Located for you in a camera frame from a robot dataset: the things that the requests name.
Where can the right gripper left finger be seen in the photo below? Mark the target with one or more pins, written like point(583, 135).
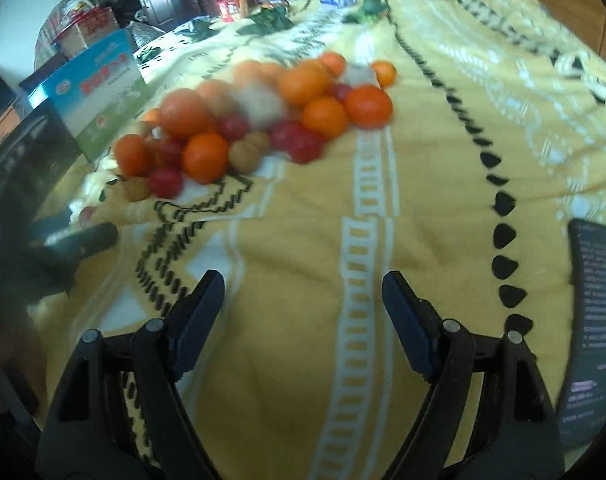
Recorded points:
point(117, 413)

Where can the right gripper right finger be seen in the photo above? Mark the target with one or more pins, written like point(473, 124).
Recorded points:
point(487, 413)

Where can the black phone with screen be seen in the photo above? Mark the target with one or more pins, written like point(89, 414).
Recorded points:
point(581, 408)

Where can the black printed box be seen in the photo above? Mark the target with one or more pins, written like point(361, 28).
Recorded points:
point(33, 159)

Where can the orange left front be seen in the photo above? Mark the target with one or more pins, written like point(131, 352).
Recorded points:
point(133, 156)

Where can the red tomato left front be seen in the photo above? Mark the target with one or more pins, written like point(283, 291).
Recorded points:
point(166, 182)

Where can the red tomato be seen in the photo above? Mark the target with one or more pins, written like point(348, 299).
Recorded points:
point(166, 182)
point(304, 147)

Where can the blue white carton box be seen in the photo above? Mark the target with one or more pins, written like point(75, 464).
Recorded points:
point(96, 93)

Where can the orange centre front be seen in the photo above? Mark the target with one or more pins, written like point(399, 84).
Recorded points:
point(205, 158)

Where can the brown kiwi fruit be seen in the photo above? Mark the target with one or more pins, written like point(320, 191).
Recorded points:
point(244, 157)

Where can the large pale orange left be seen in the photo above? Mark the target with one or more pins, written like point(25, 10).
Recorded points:
point(183, 114)

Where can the red tomato centre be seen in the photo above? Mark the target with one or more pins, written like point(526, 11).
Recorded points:
point(304, 147)

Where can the brown cardboard box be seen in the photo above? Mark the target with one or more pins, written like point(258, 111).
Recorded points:
point(85, 31)

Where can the orange middle right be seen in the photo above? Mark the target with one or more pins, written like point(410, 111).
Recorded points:
point(325, 117)

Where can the large orange right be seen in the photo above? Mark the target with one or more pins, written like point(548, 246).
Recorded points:
point(368, 107)

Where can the red snack box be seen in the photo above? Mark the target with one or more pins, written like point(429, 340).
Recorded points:
point(233, 10)

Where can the small orange far right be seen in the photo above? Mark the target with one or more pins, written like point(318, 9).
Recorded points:
point(385, 72)

